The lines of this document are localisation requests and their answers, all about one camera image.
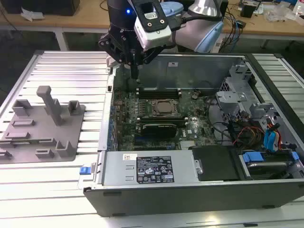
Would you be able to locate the white power strip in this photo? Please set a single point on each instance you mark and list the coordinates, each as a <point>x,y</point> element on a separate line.
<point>218,45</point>

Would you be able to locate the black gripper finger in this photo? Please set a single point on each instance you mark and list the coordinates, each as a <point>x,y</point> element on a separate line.
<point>149,55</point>
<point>107,46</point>

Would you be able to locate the large black box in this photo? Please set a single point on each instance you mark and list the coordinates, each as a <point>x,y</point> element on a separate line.
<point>47,7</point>

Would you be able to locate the small black cube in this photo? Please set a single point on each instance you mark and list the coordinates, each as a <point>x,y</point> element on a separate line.
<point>248,10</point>

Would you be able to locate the clear plastic bags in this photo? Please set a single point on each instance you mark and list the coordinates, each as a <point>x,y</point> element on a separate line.
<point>278,13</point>

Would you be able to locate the metal CPU socket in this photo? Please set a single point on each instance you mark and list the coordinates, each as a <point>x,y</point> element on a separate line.
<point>152,108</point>

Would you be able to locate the black RAM slot bank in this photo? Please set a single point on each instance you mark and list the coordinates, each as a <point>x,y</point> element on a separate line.
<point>159,94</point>
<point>161,120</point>

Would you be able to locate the black graphics card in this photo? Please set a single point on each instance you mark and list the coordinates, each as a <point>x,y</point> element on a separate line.
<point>159,130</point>

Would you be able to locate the small black adapter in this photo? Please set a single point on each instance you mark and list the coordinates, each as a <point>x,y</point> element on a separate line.
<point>241,24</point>

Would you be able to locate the crumpled white paper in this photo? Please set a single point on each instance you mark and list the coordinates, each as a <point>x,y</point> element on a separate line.
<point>32,14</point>

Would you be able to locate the gray corner bracket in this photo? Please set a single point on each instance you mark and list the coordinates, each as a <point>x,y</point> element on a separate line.
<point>111,62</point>

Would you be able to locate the silver finned heat sink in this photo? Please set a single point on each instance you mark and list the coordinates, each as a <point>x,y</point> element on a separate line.
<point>188,145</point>

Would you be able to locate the wooden desk white frame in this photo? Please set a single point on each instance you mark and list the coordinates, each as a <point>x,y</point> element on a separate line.
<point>83,21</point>

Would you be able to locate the white pink box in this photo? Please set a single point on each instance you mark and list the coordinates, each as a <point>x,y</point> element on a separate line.
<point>298,7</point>

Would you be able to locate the silver power supply with label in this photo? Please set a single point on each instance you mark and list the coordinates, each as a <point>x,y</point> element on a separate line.
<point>118,171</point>

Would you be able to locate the gray metal drive cage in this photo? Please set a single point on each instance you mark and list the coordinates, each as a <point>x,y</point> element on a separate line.
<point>228,99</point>

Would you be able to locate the black open PC case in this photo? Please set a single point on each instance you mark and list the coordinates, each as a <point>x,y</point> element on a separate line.
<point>190,199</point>

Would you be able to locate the gray plastic parts rack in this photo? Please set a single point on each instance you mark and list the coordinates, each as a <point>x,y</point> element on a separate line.
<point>35,128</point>

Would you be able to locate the blue case latch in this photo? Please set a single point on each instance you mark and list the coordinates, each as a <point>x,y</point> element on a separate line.
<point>85,171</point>

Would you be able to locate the black plastic shroud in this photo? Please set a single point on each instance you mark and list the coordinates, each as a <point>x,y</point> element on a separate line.
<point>213,164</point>

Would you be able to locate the silver CPU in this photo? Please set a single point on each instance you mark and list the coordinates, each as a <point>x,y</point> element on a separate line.
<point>166,107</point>

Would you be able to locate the hard disk in blue carrier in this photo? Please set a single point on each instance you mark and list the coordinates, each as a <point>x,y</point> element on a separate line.
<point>251,158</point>

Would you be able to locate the round coin battery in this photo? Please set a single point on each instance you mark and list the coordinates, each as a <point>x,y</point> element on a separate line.
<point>195,96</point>

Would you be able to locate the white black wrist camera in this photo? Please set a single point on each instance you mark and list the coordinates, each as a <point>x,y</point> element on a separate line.
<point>152,35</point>

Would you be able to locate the green motherboard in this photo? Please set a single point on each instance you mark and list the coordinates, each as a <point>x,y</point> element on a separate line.
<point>202,123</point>

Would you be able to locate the tall black box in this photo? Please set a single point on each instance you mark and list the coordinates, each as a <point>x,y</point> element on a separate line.
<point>224,8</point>

